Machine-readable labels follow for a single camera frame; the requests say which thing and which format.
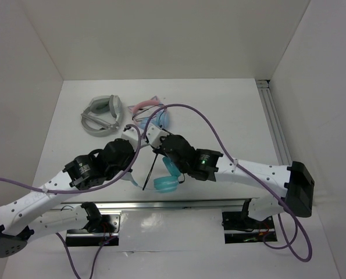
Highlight teal cat-ear headphones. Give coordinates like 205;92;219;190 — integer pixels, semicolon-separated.
122;156;185;194

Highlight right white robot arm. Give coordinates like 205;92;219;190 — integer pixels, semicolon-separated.
151;134;315;228

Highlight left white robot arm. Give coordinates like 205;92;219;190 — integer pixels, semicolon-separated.
0;138;140;258

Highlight grey white headphones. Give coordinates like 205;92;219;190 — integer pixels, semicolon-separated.
81;95;123;137

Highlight pink blue cat-ear headphones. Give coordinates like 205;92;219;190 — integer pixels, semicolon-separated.
127;96;169;129

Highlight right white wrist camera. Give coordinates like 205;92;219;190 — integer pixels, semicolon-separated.
145;124;170;148

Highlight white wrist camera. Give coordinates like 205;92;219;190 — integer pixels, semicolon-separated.
145;124;170;148
121;124;141;151

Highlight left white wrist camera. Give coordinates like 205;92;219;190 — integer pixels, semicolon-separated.
121;124;141;151

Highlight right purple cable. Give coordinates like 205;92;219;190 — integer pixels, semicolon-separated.
143;103;313;262

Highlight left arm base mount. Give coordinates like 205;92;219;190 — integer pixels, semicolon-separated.
65;202;121;247

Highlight aluminium front rail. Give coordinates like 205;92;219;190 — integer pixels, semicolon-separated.
50;196;255;212

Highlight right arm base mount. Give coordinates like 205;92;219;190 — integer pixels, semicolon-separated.
219;199;277;244

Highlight aluminium side rail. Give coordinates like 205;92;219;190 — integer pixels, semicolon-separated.
255;80;293;165

